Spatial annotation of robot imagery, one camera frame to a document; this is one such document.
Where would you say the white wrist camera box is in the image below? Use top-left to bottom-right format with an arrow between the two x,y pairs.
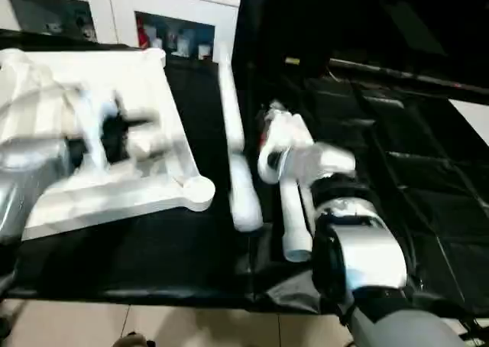
67,83 -> 188,176
258,102 -> 358,186

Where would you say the white plastic table top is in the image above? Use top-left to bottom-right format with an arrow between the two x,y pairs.
0,47 -> 217,242

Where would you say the white plastic table leg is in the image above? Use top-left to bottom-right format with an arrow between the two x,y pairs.
277,171 -> 316,264
216,44 -> 265,233

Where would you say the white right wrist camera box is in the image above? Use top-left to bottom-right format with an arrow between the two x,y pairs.
258,102 -> 358,186

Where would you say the white flat board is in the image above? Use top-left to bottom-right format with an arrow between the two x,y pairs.
451,99 -> 489,147

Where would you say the dark metal rod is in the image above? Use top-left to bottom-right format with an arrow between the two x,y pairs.
287,57 -> 489,97

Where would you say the red bottle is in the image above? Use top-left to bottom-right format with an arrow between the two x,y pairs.
138,18 -> 151,48

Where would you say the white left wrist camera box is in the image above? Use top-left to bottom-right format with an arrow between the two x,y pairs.
67,83 -> 188,176

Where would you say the white glass-door cabinet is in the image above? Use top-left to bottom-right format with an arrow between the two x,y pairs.
0,0 -> 243,61

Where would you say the black work mat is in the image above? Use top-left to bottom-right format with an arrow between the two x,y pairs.
0,30 -> 489,317

